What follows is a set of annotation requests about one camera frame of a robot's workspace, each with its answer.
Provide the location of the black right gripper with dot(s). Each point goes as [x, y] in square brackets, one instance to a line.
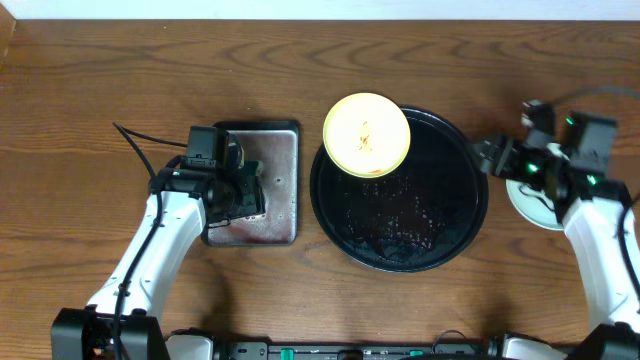
[503, 147]

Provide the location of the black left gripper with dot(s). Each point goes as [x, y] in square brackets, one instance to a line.
[254, 199]

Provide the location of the mint green plate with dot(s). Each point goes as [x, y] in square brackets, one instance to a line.
[530, 205]

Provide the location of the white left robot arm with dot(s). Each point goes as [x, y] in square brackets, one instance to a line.
[123, 318]

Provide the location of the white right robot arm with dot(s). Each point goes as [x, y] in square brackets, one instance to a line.
[596, 217]

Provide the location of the rectangular black water tray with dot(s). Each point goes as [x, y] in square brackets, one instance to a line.
[276, 145]

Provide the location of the round black tray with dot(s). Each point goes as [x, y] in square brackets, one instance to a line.
[419, 216]

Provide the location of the yellow plate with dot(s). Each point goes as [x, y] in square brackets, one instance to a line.
[366, 135]

